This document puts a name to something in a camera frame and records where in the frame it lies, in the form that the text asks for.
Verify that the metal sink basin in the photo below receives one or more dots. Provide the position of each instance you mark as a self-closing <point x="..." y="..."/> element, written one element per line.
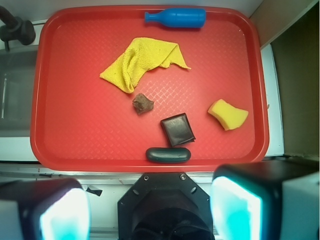
<point x="17" y="74"/>

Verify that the brown rock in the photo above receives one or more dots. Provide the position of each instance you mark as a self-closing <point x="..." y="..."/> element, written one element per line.
<point x="142" y="104"/>

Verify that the blue plastic bottle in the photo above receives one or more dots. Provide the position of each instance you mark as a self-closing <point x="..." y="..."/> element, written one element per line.
<point x="178" y="17"/>

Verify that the dark green oval sponge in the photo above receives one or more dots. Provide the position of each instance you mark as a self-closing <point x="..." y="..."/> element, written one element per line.
<point x="166" y="155"/>

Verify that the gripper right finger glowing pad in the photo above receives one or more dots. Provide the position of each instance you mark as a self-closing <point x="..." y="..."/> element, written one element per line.
<point x="267" y="200"/>

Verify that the dark faucet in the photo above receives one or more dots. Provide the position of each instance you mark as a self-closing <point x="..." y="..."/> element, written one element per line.
<point x="15" y="29"/>

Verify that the dark brown square pouch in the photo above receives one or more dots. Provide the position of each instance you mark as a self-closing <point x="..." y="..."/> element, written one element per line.
<point x="178" y="130"/>

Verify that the yellow cloth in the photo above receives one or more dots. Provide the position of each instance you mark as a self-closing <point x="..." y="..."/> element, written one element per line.
<point x="142" y="55"/>

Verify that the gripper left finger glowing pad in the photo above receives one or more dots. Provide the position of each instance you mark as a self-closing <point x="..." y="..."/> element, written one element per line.
<point x="56" y="209"/>

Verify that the red plastic tray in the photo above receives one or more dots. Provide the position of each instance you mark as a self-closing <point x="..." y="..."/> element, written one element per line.
<point x="80" y="122"/>

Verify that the yellow sponge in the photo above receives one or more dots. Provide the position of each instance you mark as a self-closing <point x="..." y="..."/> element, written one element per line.
<point x="229" y="116"/>

